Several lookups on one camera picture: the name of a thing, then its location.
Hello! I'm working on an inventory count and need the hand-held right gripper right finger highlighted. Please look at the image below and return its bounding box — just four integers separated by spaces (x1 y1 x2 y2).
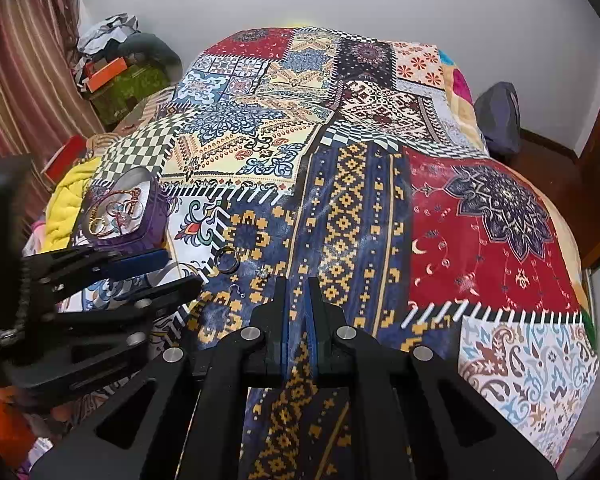
300 275 559 480

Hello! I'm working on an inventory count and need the gold bangle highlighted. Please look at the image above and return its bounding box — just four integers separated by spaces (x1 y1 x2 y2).
85 199 127 237

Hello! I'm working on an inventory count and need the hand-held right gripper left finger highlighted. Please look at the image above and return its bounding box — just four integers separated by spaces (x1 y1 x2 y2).
30 275 293 480

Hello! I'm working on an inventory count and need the patchwork patterned blanket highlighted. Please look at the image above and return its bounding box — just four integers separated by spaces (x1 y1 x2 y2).
80 25 600 480

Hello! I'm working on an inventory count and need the red and white box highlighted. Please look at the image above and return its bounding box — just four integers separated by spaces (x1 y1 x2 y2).
41 135 89 182

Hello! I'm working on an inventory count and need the reddish bangle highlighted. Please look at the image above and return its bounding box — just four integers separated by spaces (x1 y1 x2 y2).
112 186 147 222

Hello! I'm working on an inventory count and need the multicoloured fleece blanket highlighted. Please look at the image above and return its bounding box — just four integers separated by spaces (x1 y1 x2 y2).
437 47 600 351

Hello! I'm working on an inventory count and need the purple heart-shaped jewelry box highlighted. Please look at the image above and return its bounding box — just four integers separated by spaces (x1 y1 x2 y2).
82 167 172 254

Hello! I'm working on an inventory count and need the green patterned cloth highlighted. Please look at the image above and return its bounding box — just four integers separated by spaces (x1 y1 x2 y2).
89 64 172 129

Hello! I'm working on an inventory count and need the yellow blanket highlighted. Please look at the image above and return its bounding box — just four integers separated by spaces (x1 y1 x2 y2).
42 157 104 254

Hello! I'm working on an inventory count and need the dark grey coat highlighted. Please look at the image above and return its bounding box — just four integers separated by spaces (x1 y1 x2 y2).
117 32 184 80

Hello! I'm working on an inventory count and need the orange box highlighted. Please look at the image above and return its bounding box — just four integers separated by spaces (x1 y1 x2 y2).
84 57 131 94

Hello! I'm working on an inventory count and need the dark metal ring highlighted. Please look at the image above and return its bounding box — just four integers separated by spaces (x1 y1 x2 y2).
215 247 241 274

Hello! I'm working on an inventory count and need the dark bag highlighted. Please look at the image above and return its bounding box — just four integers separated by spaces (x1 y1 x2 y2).
474 81 522 157

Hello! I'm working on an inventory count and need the pile of grey clothes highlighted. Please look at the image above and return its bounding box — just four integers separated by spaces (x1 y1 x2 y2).
76 12 142 57

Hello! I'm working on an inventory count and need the striped brown curtain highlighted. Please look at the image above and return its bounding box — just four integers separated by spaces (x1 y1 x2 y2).
0 0 107 173

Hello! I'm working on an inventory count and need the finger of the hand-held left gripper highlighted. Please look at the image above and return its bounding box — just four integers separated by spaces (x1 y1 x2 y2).
2 277 204 402
21 247 174 292

